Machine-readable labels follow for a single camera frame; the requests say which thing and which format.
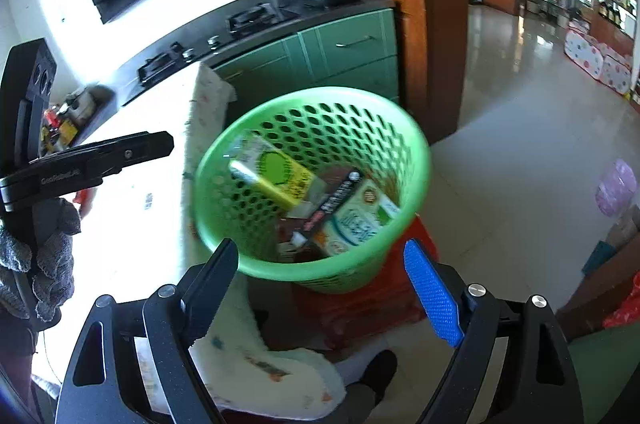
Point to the person's black shoe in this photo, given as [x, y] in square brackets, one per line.
[372, 379]

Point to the green plastic basket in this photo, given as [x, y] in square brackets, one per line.
[350, 118]

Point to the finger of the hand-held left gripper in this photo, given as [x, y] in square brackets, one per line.
[135, 148]

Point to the brown cardboard box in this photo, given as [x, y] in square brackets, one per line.
[595, 294]

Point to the dotted play fence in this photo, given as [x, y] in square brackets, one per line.
[595, 58]

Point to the green kitchen cabinet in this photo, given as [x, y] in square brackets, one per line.
[350, 48]

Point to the red plastic bag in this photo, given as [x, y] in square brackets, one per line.
[627, 309]

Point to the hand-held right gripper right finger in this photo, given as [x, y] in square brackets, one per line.
[432, 294]

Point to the person's left forearm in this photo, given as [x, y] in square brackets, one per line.
[17, 369]

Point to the red plastic stool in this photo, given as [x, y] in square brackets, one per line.
[370, 309]

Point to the pink plastic bag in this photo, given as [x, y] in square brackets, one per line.
[617, 189]

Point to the white green carton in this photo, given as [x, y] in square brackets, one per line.
[360, 219]

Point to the printed tablecloth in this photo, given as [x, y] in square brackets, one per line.
[150, 229]

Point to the group of condiment bottles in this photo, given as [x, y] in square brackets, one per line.
[70, 118]

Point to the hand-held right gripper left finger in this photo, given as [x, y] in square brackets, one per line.
[210, 294]

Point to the black red box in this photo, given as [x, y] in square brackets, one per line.
[332, 199]

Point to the person's left hand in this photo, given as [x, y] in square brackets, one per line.
[52, 249]

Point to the wooden door frame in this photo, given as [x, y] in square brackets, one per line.
[435, 28]

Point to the yellow green carton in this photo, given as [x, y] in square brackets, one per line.
[280, 168]

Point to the black gas stove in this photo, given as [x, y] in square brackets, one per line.
[250, 21]

